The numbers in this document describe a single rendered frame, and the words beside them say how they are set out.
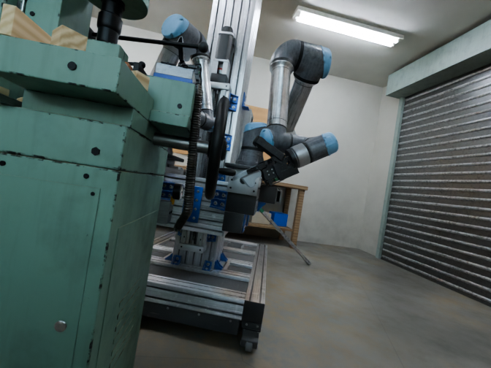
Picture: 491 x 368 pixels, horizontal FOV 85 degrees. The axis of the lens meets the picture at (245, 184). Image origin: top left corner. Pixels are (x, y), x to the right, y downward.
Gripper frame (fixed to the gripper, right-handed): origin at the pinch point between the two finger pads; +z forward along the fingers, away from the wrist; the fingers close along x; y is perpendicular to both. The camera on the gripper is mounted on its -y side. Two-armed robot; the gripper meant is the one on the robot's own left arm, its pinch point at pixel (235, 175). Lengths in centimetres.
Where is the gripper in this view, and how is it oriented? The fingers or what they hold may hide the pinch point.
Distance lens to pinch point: 87.9
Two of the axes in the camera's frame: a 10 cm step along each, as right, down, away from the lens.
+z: -9.2, 3.9, -0.9
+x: -1.0, -0.2, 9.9
